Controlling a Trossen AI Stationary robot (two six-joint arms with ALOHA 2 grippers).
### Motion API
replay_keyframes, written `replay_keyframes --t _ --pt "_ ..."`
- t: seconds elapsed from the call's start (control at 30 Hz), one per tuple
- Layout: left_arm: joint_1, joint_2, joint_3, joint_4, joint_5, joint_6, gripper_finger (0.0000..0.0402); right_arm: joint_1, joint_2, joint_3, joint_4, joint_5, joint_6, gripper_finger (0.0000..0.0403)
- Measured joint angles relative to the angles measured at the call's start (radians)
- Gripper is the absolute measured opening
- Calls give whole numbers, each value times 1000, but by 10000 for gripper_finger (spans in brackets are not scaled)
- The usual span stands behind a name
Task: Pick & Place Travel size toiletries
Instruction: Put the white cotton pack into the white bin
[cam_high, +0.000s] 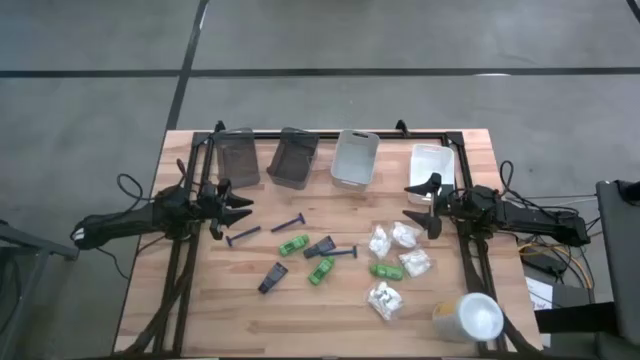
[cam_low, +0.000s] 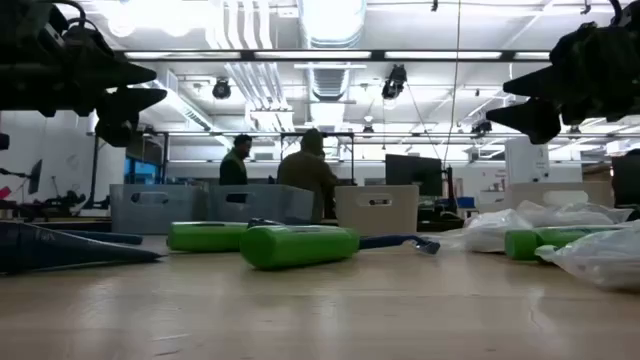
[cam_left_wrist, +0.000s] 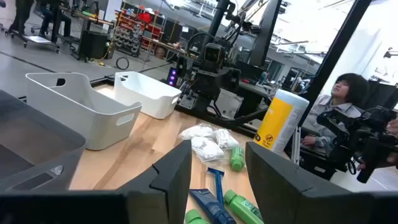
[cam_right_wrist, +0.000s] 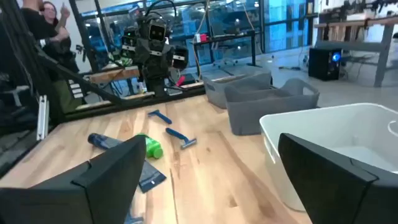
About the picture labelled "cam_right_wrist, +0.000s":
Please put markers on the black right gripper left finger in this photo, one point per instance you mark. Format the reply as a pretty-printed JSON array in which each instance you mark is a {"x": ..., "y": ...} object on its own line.
[{"x": 93, "y": 193}]

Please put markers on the wooden workbench grey legs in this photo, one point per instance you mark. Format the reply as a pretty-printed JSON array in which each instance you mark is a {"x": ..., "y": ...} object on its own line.
[{"x": 382, "y": 46}]

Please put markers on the dark blue toiletry tube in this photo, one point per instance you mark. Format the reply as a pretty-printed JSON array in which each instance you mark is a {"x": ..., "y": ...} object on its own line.
[
  {"x": 99, "y": 140},
  {"x": 150, "y": 177}
]

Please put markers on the wooden table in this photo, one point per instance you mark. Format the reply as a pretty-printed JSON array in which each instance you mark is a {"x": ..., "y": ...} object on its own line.
[{"x": 115, "y": 74}]

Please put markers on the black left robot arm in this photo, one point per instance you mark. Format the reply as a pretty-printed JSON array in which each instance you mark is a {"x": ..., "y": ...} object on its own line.
[{"x": 157, "y": 85}]

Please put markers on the green travel bottle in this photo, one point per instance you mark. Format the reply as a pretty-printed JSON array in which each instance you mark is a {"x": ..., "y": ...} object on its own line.
[{"x": 154, "y": 148}]

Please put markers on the white frame bracket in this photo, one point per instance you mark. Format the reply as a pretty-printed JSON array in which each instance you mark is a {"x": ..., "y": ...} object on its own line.
[{"x": 42, "y": 118}]

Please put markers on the red object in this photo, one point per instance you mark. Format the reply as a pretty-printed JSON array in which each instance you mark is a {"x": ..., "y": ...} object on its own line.
[{"x": 180, "y": 81}]

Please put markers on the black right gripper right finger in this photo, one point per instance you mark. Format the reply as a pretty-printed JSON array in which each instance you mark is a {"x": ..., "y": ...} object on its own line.
[{"x": 329, "y": 199}]

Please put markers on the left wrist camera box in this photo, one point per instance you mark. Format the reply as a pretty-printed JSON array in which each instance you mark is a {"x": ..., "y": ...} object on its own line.
[{"x": 157, "y": 31}]

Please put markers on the person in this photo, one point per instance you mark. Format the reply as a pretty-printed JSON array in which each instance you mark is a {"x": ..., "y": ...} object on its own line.
[
  {"x": 49, "y": 12},
  {"x": 34, "y": 21}
]

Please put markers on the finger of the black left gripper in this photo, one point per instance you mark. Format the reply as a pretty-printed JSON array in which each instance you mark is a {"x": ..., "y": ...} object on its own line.
[
  {"x": 180, "y": 57},
  {"x": 129, "y": 43}
]

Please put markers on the black bench robot arms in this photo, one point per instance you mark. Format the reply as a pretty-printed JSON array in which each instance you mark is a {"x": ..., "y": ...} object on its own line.
[{"x": 357, "y": 7}]

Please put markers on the black computer tower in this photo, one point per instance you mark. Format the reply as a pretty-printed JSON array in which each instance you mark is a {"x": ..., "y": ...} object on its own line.
[{"x": 323, "y": 65}]

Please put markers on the grey plastic bin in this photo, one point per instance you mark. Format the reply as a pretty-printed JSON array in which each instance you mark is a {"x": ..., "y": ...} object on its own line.
[
  {"x": 214, "y": 93},
  {"x": 248, "y": 118}
]

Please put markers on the red and white box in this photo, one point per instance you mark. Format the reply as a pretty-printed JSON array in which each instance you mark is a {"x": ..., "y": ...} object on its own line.
[{"x": 201, "y": 38}]

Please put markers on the white plastic bin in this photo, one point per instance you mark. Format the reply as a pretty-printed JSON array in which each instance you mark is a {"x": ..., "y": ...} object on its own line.
[{"x": 335, "y": 124}]

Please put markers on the black desk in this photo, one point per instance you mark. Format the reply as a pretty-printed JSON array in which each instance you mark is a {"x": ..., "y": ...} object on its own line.
[{"x": 224, "y": 36}]

